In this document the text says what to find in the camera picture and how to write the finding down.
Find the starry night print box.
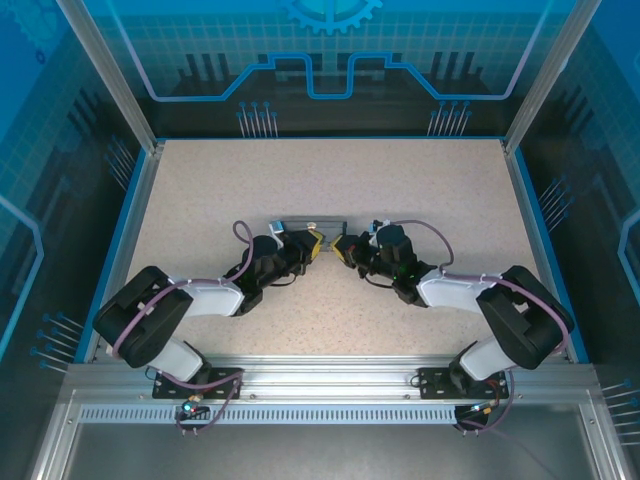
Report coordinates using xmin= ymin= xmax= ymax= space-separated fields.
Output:
xmin=278 ymin=216 xmax=350 ymax=237

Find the connector with indicator light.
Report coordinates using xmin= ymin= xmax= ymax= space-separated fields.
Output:
xmin=467 ymin=397 xmax=503 ymax=417
xmin=180 ymin=393 xmax=210 ymax=420

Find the grey metal shelf panel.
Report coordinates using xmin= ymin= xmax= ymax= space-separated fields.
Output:
xmin=59 ymin=422 xmax=601 ymax=480

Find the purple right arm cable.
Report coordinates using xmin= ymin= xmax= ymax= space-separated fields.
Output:
xmin=392 ymin=219 xmax=571 ymax=435

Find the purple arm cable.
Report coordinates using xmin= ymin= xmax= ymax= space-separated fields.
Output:
xmin=392 ymin=219 xmax=571 ymax=435
xmin=112 ymin=220 xmax=254 ymax=437

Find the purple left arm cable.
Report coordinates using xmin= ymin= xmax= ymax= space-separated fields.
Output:
xmin=112 ymin=220 xmax=254 ymax=437

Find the aluminium front rail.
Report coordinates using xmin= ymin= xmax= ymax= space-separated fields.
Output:
xmin=64 ymin=353 xmax=599 ymax=401

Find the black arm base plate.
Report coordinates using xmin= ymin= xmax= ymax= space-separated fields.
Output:
xmin=417 ymin=366 xmax=511 ymax=401
xmin=152 ymin=367 xmax=245 ymax=401

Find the aluminium table side rail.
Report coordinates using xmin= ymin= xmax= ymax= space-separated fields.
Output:
xmin=501 ymin=141 xmax=576 ymax=365
xmin=82 ymin=141 xmax=167 ymax=365

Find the slotted cable duct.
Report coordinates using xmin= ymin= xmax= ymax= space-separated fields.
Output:
xmin=78 ymin=403 xmax=481 ymax=426

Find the aluminium frame post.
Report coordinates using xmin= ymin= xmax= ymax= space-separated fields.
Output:
xmin=501 ymin=0 xmax=604 ymax=155
xmin=53 ymin=0 xmax=167 ymax=154

